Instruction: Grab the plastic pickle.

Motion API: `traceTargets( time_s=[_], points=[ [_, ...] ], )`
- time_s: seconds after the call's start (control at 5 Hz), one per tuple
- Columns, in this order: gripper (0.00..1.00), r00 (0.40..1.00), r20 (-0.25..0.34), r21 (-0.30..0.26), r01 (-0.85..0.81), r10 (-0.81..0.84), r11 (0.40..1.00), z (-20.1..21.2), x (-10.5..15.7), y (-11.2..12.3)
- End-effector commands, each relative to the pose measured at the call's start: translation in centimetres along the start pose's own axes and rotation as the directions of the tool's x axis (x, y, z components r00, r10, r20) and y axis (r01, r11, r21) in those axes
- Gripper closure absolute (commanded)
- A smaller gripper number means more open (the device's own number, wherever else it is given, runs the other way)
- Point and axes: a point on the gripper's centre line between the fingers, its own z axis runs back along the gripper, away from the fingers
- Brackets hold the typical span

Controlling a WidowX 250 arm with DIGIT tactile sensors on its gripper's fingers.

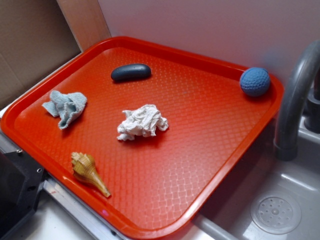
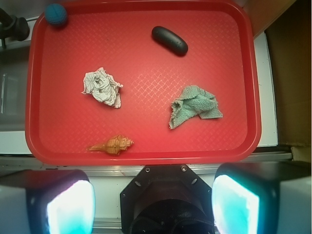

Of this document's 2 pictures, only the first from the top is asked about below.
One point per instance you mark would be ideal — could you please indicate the brown cardboard panel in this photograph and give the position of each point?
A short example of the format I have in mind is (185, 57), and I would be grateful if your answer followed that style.
(35, 40)

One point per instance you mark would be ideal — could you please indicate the crumpled white paper towel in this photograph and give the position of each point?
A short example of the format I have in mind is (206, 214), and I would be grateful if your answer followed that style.
(143, 121)

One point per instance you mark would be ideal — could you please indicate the red plastic tray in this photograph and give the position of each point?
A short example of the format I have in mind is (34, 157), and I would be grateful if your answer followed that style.
(159, 183)

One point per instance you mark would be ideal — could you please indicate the grey toy faucet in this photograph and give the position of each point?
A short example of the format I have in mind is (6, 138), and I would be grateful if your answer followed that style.
(301, 93)

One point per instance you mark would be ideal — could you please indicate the grey toy sink basin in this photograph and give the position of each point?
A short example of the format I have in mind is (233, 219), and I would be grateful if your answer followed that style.
(263, 198)

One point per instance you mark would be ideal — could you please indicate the blue dimpled ball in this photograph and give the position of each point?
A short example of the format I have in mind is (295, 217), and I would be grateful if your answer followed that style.
(255, 81)

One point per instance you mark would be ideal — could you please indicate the tan conch seashell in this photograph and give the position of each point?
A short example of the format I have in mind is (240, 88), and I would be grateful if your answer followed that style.
(84, 170)

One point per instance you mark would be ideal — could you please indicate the light blue cloth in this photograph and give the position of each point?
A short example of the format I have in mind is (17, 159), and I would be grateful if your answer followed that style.
(68, 107)

